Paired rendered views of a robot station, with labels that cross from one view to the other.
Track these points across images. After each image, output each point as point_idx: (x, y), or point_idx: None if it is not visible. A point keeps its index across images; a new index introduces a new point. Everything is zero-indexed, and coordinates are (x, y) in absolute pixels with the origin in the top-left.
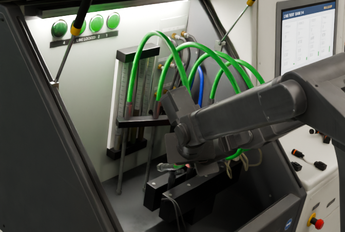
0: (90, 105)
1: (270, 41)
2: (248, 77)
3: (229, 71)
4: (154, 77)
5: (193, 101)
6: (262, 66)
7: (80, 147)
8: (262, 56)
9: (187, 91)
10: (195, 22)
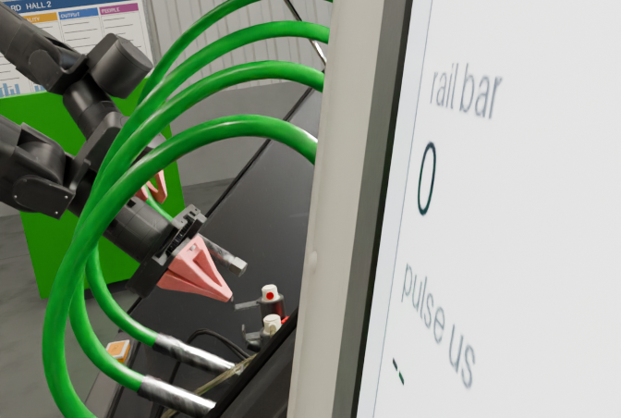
0: None
1: (358, 129)
2: (137, 129)
3: (160, 81)
4: None
5: (91, 50)
6: (314, 302)
7: (264, 148)
8: (322, 224)
9: (103, 39)
10: None
